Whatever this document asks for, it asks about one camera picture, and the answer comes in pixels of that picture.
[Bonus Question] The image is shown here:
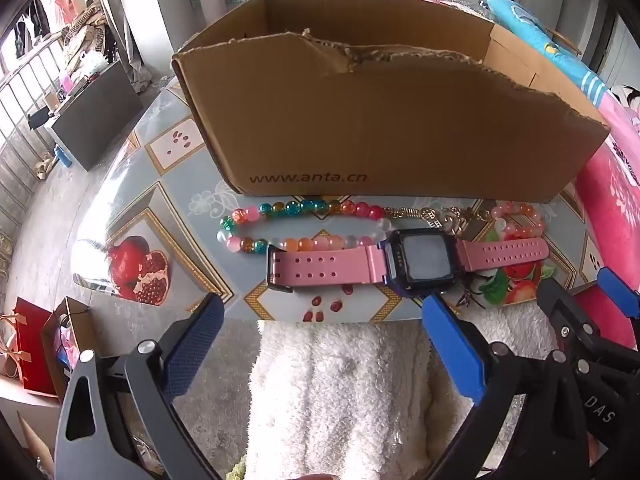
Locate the cartoon print quilt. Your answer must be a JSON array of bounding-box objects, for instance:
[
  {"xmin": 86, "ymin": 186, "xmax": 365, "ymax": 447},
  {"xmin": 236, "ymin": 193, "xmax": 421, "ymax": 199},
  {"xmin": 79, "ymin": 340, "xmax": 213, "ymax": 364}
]
[{"xmin": 607, "ymin": 84, "xmax": 640, "ymax": 126}]

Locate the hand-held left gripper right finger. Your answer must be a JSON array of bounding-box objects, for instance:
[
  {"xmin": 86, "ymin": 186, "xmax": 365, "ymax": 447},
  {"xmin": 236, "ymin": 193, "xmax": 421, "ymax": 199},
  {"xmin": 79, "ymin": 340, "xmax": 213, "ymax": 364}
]
[{"xmin": 421, "ymin": 293, "xmax": 551, "ymax": 480}]

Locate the metal window railing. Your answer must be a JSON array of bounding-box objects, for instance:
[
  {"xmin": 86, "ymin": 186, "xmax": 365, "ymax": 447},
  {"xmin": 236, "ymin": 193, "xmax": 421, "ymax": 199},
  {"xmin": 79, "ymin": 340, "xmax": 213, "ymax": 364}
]
[{"xmin": 0, "ymin": 35, "xmax": 66, "ymax": 231}]

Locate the dark grey cabinet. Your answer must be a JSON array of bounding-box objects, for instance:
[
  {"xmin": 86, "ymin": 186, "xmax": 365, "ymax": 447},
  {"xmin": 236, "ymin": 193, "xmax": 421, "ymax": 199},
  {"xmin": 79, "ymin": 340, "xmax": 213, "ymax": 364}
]
[{"xmin": 50, "ymin": 62, "xmax": 146, "ymax": 172}]

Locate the gold chain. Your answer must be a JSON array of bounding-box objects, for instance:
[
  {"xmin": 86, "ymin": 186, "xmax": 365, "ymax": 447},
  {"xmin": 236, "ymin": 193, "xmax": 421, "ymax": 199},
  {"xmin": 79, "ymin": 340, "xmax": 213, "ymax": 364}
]
[{"xmin": 420, "ymin": 206, "xmax": 493, "ymax": 237}]

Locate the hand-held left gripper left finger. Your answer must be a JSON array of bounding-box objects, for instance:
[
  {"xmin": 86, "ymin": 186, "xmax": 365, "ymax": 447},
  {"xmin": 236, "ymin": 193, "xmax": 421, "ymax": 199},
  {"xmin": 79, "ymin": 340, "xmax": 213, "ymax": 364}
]
[{"xmin": 54, "ymin": 291, "xmax": 226, "ymax": 480}]

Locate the pink floral blanket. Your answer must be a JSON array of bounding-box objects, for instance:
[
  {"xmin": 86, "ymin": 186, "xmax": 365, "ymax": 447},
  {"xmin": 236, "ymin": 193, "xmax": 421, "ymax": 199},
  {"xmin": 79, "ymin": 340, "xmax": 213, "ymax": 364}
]
[{"xmin": 575, "ymin": 95, "xmax": 640, "ymax": 351}]

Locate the multicolour bead necklace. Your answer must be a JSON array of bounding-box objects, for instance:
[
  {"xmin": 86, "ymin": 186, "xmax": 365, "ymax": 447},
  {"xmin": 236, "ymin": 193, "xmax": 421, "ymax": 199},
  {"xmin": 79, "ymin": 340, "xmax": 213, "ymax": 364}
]
[{"xmin": 216, "ymin": 199, "xmax": 393, "ymax": 256}]

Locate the pink strap smart watch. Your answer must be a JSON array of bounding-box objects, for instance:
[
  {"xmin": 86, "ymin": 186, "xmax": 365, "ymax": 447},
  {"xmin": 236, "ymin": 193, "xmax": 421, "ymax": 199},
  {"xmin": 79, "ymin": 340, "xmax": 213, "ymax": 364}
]
[{"xmin": 266, "ymin": 228, "xmax": 549, "ymax": 297}]

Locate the blue printed pillow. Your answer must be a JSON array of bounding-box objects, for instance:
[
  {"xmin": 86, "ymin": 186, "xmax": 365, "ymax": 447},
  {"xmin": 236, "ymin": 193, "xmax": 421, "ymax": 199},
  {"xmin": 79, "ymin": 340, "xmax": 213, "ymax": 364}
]
[{"xmin": 487, "ymin": 0, "xmax": 611, "ymax": 111}]

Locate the pink bead bracelet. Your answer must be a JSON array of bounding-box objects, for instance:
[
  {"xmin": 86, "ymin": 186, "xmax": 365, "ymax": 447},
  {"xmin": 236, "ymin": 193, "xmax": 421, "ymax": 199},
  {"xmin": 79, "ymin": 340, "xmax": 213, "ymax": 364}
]
[{"xmin": 491, "ymin": 201, "xmax": 547, "ymax": 238}]

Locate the brown cardboard box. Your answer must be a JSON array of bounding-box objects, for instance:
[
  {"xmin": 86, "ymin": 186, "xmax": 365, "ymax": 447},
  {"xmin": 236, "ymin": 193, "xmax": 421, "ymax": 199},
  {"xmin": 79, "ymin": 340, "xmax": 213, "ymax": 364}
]
[{"xmin": 171, "ymin": 0, "xmax": 612, "ymax": 204}]

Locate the brown paper bag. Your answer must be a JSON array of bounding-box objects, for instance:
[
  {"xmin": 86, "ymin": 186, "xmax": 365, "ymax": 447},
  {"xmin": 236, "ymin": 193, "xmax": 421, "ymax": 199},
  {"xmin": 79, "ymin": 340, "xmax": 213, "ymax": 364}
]
[{"xmin": 41, "ymin": 296, "xmax": 101, "ymax": 401}]

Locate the red gift bag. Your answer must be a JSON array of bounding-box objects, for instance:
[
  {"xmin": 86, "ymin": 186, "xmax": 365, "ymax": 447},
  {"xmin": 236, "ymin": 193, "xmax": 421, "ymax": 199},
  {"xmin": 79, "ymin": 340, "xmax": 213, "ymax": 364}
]
[{"xmin": 10, "ymin": 296, "xmax": 66, "ymax": 396}]

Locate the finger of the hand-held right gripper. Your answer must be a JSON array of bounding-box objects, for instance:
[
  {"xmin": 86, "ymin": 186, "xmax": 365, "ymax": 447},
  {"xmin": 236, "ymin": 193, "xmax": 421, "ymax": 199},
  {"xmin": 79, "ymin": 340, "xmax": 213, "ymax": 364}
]
[
  {"xmin": 537, "ymin": 277, "xmax": 608, "ymax": 348},
  {"xmin": 597, "ymin": 266, "xmax": 640, "ymax": 318}
]

